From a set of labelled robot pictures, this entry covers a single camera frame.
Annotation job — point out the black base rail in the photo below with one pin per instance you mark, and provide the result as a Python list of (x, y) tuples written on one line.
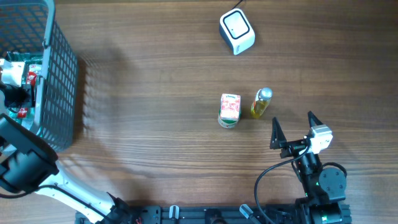
[(214, 214)]

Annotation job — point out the green sponge package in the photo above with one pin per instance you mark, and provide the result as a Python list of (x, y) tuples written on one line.
[(33, 63)]

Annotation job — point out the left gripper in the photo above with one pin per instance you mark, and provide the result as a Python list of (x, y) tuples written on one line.
[(29, 91)]

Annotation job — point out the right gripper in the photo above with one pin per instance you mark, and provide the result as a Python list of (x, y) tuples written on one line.
[(279, 140)]

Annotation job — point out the grey plastic mesh basket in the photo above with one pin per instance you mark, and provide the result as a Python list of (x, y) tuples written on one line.
[(31, 27)]

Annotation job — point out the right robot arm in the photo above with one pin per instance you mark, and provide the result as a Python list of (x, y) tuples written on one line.
[(324, 184)]

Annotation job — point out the green lidded cup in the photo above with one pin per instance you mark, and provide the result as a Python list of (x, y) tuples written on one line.
[(228, 123)]

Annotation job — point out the red tissue pack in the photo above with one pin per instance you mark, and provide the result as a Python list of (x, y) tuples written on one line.
[(230, 107)]

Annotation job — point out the yellow dish soap bottle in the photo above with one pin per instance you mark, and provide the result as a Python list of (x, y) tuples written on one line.
[(261, 102)]

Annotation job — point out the white barcode scanner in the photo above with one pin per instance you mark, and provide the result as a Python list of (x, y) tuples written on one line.
[(236, 31)]

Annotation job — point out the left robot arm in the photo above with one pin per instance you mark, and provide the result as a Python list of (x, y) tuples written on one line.
[(34, 168)]

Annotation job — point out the red coffee stick sachet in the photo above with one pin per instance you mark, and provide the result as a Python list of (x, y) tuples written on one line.
[(31, 79)]

